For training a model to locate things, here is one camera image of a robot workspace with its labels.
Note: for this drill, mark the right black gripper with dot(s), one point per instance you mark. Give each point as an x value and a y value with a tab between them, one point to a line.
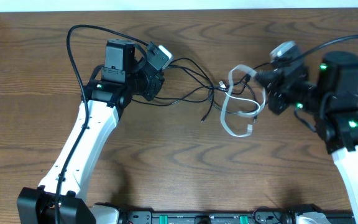
275	81

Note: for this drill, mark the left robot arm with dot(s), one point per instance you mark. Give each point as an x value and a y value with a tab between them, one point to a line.
128	70

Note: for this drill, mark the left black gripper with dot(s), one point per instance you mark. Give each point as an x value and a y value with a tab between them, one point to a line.
150	94

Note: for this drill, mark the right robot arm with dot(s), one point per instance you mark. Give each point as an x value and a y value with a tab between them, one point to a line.
332	101

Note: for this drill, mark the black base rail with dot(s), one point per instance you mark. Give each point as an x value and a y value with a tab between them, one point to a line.
308	213

